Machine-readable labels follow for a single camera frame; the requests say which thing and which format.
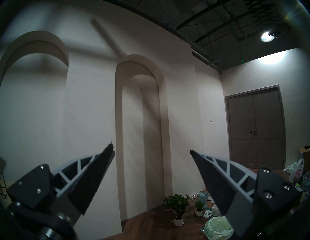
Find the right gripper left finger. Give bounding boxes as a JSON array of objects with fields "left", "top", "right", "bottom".
[{"left": 6, "top": 143, "right": 116, "bottom": 240}]

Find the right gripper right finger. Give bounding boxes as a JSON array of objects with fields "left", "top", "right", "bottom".
[{"left": 190, "top": 150, "right": 303, "bottom": 239}]

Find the teal watering kettle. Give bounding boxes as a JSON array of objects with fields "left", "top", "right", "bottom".
[{"left": 197, "top": 192, "right": 209, "bottom": 208}]

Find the tiny potted plant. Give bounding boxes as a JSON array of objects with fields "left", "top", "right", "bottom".
[{"left": 194, "top": 200, "right": 205, "bottom": 217}]

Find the bin with green bag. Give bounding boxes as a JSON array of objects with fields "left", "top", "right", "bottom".
[{"left": 204, "top": 216, "right": 235, "bottom": 240}]

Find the small bushy potted plant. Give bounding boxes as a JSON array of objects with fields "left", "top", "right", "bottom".
[{"left": 163, "top": 194, "right": 190, "bottom": 227}]

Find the white plastic bag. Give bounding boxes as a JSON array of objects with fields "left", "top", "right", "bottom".
[{"left": 285, "top": 158, "right": 304, "bottom": 182}]

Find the clear plastic container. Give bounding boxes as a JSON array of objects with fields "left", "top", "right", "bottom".
[{"left": 302, "top": 171, "right": 310, "bottom": 192}]

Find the tall brown cardboard box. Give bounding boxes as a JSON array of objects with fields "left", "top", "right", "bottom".
[{"left": 298, "top": 146, "right": 310, "bottom": 174}]

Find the round ceiling lamp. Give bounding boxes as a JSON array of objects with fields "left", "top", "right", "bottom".
[{"left": 260, "top": 31, "right": 276, "bottom": 43}]

